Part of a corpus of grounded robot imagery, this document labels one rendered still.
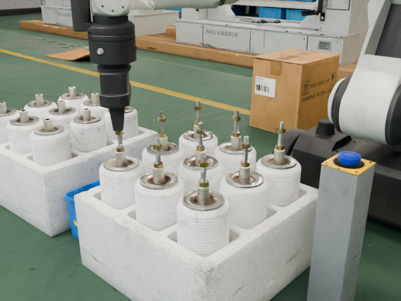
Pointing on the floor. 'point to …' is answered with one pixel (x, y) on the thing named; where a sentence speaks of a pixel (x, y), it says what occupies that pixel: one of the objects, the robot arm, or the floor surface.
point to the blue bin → (74, 205)
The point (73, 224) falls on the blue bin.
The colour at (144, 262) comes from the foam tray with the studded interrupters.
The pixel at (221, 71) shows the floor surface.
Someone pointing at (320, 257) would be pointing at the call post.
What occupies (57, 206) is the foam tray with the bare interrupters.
